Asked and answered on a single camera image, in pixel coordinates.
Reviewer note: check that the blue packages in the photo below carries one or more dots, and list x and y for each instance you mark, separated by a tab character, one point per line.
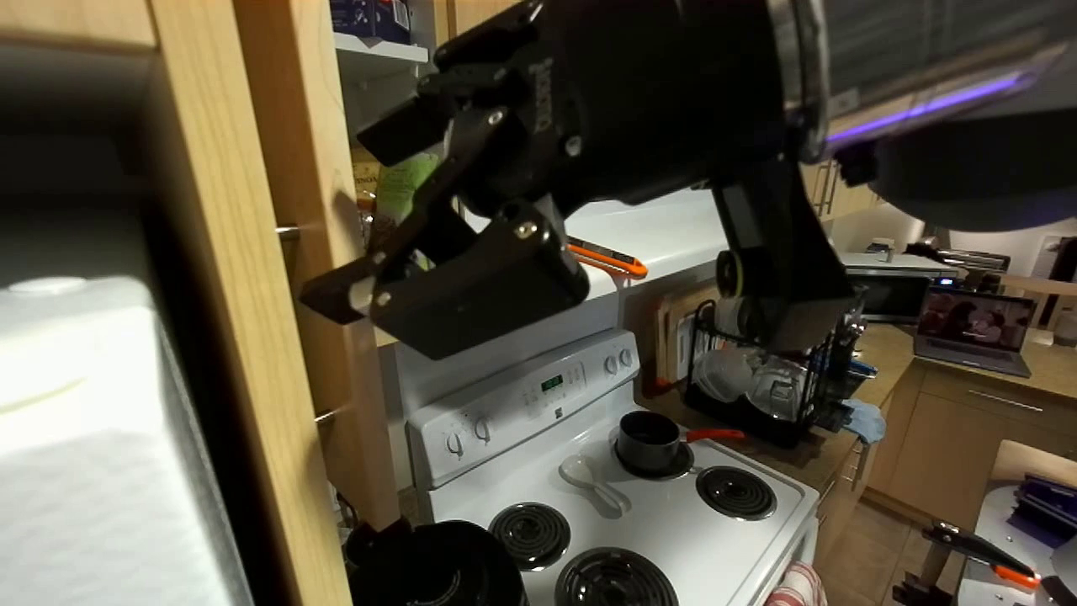
370	16

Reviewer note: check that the wooden cutting board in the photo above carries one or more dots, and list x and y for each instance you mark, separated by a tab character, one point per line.
670	338

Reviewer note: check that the tall wood side panel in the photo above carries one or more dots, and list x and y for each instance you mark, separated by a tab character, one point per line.
247	450

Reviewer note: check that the black pot on stove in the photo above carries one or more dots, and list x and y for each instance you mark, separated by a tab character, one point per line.
448	567

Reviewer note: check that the blue book stack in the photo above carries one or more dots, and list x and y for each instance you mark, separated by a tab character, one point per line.
1044	505

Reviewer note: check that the silver toaster oven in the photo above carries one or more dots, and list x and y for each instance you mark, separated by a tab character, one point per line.
897	292

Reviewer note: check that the white electric stove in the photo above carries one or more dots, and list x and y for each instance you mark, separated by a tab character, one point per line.
675	527

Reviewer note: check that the light wood wall cabinet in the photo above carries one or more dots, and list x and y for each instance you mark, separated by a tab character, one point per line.
383	52

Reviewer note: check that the black orange tool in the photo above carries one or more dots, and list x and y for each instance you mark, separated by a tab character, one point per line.
976	545

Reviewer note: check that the large black coil burner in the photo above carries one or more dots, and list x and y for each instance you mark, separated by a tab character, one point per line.
614	582

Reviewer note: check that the small black coil burner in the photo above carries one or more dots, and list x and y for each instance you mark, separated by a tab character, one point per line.
529	537
736	493

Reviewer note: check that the wood lower cabinet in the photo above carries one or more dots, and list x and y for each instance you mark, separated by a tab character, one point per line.
955	438

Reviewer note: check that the white range hood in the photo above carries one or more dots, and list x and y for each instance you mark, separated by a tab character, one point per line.
660	229

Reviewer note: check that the grey open laptop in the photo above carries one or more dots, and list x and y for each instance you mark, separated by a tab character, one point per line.
975	324

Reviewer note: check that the white textured box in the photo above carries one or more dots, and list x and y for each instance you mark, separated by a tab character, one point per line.
89	474

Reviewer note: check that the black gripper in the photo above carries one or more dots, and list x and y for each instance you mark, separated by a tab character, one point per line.
651	104

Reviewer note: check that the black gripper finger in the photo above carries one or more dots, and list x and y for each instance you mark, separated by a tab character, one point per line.
483	292
406	126

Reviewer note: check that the red white striped towel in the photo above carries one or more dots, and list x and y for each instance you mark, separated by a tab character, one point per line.
800	586

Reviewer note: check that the green snack bag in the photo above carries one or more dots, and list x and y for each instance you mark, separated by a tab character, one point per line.
397	186

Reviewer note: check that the small black pan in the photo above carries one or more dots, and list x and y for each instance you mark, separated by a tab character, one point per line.
659	474

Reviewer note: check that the orange black digital thermometer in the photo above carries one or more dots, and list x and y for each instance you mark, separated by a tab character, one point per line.
611	261

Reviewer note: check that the pale blue cloth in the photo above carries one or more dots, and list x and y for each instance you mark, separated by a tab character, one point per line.
862	422

